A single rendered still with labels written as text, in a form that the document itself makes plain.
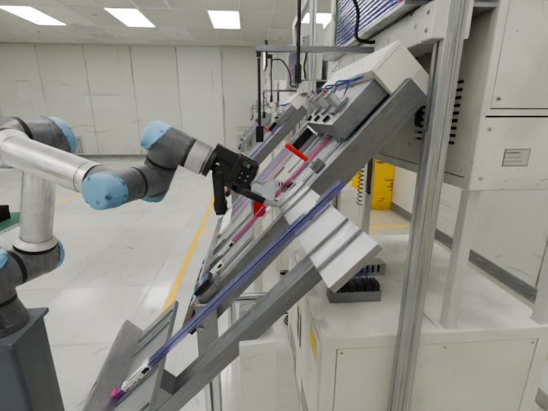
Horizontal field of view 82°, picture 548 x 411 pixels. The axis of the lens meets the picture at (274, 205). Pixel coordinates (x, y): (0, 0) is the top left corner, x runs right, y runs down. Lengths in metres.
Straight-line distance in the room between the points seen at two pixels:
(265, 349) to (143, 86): 9.58
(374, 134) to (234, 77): 8.90
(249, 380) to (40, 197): 0.82
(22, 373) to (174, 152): 0.84
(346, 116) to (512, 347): 0.79
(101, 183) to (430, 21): 0.70
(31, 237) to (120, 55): 9.15
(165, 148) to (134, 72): 9.29
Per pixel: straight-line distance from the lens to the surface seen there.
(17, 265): 1.24
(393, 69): 0.77
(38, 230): 1.21
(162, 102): 9.79
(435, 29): 0.75
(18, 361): 1.28
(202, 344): 0.83
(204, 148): 0.76
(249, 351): 0.56
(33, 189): 1.14
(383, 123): 0.74
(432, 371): 1.08
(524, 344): 1.18
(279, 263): 2.38
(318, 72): 2.17
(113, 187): 0.70
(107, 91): 10.26
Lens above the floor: 1.17
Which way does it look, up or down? 16 degrees down
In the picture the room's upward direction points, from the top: straight up
